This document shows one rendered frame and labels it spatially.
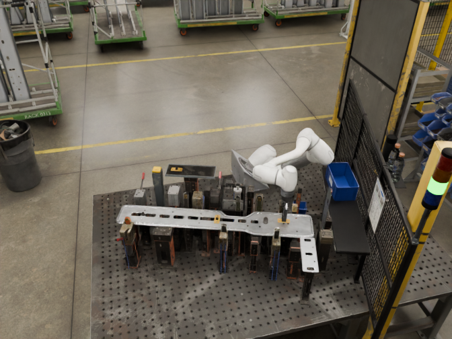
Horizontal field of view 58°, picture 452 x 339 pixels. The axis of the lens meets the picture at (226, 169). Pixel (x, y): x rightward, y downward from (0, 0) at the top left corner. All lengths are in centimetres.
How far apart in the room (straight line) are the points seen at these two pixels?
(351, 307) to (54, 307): 241
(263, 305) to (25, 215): 293
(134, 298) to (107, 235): 65
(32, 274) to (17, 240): 52
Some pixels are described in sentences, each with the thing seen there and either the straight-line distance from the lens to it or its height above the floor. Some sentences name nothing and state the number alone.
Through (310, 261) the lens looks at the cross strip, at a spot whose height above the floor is 100.
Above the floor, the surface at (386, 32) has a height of 156.
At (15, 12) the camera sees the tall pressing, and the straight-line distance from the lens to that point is 989.
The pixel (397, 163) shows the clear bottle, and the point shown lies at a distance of 264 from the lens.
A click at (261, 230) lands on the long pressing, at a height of 100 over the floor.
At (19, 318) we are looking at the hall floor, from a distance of 395.
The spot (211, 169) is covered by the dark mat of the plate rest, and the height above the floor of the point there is 116.
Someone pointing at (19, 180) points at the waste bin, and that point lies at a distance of 508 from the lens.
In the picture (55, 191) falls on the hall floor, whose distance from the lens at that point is 504.
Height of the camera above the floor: 300
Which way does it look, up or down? 37 degrees down
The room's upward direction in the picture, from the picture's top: straight up
